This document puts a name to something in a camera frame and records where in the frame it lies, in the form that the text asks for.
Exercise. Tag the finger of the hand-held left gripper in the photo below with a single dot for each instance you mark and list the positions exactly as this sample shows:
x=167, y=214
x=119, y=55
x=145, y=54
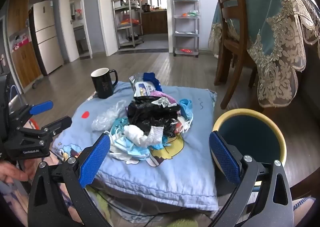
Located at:
x=41, y=107
x=57, y=124

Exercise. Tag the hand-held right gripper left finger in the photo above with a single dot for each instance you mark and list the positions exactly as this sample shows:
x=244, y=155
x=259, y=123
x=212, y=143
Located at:
x=95, y=159

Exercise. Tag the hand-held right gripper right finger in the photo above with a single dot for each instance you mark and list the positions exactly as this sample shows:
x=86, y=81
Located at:
x=225, y=157

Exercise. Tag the blue bin with yellow rim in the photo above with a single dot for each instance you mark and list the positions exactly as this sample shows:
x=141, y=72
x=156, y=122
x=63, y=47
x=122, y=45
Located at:
x=250, y=137

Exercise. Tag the clear plastic bag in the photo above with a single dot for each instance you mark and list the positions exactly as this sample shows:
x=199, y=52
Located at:
x=107, y=117

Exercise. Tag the white face mask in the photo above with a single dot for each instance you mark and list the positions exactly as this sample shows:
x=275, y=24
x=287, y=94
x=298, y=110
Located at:
x=185, y=124

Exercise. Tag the white paper towel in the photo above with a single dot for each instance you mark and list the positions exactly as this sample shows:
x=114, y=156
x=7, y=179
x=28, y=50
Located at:
x=147, y=138

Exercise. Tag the black plastic bag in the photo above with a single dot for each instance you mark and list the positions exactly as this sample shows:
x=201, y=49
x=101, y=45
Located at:
x=150, y=117

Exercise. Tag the white barcode wrapper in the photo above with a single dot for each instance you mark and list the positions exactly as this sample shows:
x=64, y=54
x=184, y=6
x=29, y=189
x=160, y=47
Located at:
x=163, y=102

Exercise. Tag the blue silver wet wipes packet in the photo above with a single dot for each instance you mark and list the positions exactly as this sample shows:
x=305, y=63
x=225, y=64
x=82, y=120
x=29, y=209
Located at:
x=145, y=88

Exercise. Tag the pink foil wrapper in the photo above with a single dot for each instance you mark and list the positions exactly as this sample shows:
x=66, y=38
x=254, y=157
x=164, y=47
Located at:
x=160, y=94

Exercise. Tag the person's left hand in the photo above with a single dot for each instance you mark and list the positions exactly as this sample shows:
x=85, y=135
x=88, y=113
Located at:
x=11, y=173

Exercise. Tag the wooden wardrobe cabinet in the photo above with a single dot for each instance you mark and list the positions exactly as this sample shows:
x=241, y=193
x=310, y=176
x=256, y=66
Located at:
x=25, y=62

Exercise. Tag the blue cartoon printed cushion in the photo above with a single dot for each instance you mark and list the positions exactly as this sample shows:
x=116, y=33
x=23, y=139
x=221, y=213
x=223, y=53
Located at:
x=175, y=174

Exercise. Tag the black mug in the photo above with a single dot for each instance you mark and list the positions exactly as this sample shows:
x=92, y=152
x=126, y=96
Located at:
x=103, y=87

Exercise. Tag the pink hanging organizer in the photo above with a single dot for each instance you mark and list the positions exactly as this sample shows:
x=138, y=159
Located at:
x=20, y=42

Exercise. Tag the beige refrigerator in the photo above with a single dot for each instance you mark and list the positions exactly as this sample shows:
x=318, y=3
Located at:
x=46, y=34

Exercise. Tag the person's right leg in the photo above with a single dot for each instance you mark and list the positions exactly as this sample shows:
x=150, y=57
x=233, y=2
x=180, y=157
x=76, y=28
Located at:
x=302, y=207

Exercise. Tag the brown wooden chair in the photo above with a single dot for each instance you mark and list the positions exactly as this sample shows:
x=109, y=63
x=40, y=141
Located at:
x=237, y=49

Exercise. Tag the metal shelf rack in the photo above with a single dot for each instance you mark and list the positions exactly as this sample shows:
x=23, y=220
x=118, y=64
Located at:
x=125, y=27

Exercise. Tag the grey plastic shelf trolley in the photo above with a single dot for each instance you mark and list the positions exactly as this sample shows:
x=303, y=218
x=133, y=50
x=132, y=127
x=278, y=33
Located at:
x=185, y=34

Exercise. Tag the wooden kitchen cabinet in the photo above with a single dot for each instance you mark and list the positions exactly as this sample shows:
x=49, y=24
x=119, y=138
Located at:
x=155, y=22

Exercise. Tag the dark cooking pot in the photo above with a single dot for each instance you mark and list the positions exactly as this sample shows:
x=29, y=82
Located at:
x=146, y=8

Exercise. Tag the table with lace tablecloth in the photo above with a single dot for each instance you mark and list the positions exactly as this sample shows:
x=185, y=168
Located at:
x=275, y=17

